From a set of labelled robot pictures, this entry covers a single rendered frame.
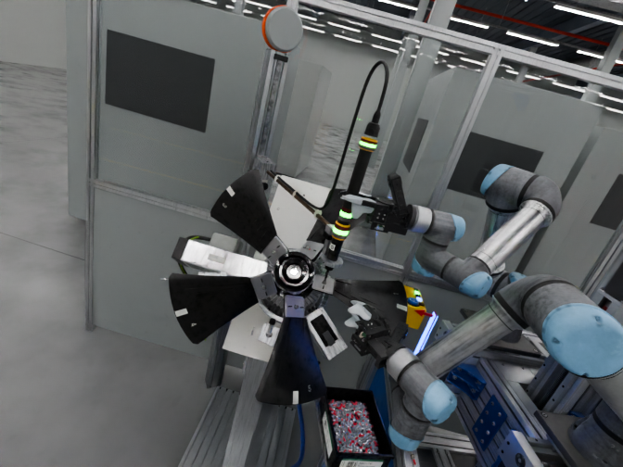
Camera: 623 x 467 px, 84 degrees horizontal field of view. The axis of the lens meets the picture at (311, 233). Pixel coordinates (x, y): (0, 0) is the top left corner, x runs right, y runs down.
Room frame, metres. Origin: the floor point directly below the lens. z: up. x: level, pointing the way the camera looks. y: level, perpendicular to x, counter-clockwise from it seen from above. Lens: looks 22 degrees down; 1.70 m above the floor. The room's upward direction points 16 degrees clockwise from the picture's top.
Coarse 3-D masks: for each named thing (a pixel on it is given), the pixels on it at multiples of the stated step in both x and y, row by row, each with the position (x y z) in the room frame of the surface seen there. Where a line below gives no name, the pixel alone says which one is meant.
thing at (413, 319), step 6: (408, 288) 1.27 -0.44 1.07; (408, 294) 1.22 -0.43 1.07; (414, 294) 1.23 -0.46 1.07; (420, 294) 1.25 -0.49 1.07; (408, 306) 1.13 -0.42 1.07; (414, 306) 1.14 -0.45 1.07; (420, 306) 1.15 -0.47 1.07; (408, 312) 1.13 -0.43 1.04; (414, 312) 1.13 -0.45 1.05; (408, 318) 1.13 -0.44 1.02; (414, 318) 1.13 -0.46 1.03; (420, 318) 1.13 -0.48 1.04; (414, 324) 1.13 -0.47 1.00
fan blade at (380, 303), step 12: (336, 288) 0.90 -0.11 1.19; (348, 288) 0.91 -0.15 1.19; (360, 288) 0.93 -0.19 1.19; (372, 288) 0.95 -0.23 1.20; (384, 288) 0.96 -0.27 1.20; (396, 288) 0.97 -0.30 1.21; (348, 300) 0.86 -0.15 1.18; (360, 300) 0.88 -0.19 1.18; (372, 300) 0.89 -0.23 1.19; (384, 300) 0.90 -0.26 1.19; (396, 300) 0.92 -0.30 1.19; (384, 312) 0.86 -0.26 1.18; (396, 312) 0.88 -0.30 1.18; (396, 324) 0.84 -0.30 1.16
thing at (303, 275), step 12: (288, 252) 0.90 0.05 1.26; (300, 252) 0.91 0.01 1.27; (276, 264) 0.87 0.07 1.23; (288, 264) 0.88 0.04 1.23; (300, 264) 0.89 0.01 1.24; (312, 264) 0.89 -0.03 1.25; (276, 276) 0.85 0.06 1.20; (288, 276) 0.86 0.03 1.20; (300, 276) 0.86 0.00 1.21; (312, 276) 0.87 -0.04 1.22; (276, 288) 0.92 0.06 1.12; (288, 288) 0.83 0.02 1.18; (300, 288) 0.84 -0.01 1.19
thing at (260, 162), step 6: (258, 156) 1.46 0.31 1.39; (264, 156) 1.48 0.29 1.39; (258, 162) 1.41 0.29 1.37; (264, 162) 1.39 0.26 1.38; (270, 162) 1.42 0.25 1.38; (252, 168) 1.45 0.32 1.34; (258, 168) 1.40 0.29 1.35; (264, 168) 1.39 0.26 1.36; (270, 168) 1.40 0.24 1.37; (264, 174) 1.39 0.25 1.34; (270, 180) 1.41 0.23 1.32
